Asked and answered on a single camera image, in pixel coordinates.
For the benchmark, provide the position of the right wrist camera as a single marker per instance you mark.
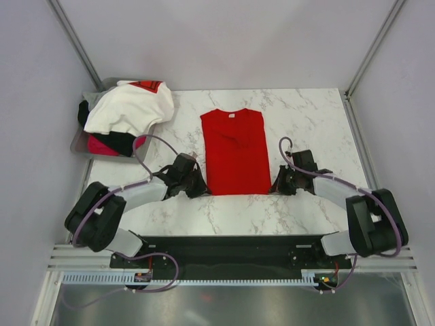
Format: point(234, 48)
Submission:
point(303, 159)

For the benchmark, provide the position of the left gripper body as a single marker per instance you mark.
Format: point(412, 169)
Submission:
point(185, 179)

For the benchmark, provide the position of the pink t-shirt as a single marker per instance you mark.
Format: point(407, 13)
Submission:
point(102, 146)

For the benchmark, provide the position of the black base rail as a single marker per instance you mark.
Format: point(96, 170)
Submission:
point(231, 257)

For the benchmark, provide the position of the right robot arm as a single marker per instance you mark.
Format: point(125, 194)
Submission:
point(375, 225)

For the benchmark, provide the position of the grey t-shirt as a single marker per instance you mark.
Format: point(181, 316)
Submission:
point(92, 98)

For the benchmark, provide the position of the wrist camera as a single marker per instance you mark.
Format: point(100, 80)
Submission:
point(303, 159)
point(184, 163)

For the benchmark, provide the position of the aluminium frame post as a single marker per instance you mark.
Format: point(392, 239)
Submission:
point(74, 40)
point(375, 46)

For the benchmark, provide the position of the clear plastic bin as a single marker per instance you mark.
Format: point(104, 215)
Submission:
point(79, 144)

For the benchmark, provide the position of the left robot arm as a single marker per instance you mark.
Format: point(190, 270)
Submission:
point(94, 221)

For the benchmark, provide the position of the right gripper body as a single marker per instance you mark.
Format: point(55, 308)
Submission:
point(292, 179)

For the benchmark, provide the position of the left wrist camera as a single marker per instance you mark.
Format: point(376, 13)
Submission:
point(184, 163)

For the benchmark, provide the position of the left aluminium frame post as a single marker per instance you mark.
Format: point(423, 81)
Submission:
point(74, 40)

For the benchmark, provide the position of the right aluminium frame post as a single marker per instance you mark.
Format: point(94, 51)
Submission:
point(375, 46)

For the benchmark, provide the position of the black t-shirt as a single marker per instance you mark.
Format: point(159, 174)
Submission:
point(115, 142)

